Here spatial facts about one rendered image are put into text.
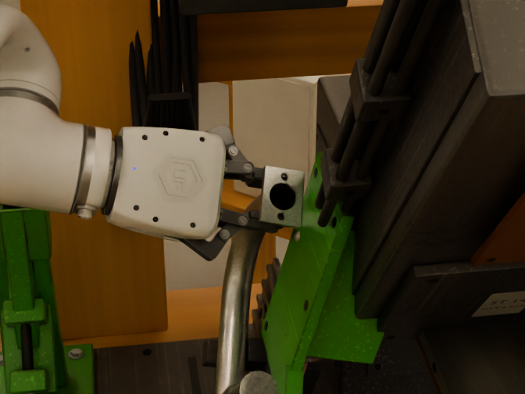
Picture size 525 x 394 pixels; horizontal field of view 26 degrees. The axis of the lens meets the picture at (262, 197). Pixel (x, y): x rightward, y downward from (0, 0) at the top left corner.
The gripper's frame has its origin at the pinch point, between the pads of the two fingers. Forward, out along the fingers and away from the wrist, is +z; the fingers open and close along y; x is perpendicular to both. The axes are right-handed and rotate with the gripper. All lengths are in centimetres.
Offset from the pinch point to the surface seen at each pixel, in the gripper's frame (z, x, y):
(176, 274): 33, 200, 30
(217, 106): 55, 269, 105
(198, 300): 4.6, 45.4, -2.8
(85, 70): -17.1, 18.3, 16.4
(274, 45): 5.3, 21.9, 25.4
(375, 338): 10.3, -4.3, -12.5
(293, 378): 3.2, -2.5, -16.9
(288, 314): 2.8, -0.8, -10.8
